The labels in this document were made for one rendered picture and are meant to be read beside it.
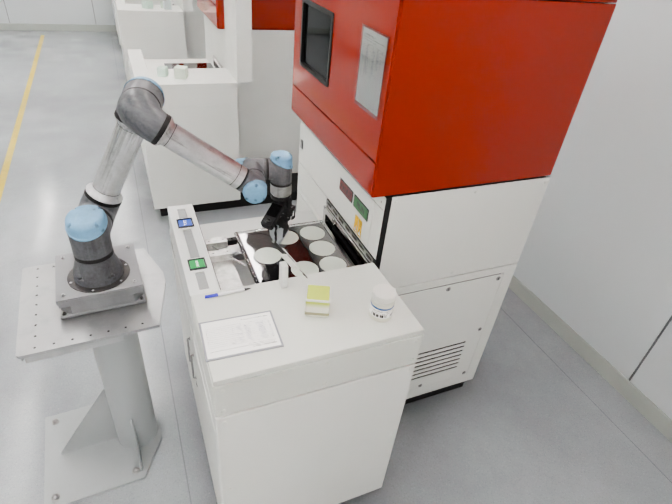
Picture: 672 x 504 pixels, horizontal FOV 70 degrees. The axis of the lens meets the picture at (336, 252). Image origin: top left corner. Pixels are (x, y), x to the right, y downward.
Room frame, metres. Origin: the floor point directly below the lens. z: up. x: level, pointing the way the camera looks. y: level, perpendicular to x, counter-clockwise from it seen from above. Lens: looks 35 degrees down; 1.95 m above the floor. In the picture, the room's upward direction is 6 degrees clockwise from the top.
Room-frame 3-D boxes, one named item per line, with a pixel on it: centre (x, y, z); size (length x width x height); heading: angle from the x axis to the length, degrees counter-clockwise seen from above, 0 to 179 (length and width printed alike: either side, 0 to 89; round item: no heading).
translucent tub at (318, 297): (1.08, 0.04, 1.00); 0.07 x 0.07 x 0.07; 3
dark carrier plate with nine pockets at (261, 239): (1.45, 0.15, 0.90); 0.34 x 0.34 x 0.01; 26
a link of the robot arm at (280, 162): (1.50, 0.22, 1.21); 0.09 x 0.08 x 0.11; 105
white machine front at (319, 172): (1.72, 0.03, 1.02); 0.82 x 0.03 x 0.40; 26
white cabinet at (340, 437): (1.33, 0.21, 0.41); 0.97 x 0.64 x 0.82; 26
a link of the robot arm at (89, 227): (1.22, 0.78, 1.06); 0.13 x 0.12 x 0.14; 15
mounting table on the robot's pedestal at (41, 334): (1.20, 0.79, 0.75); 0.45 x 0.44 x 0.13; 119
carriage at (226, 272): (1.32, 0.38, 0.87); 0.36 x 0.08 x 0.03; 26
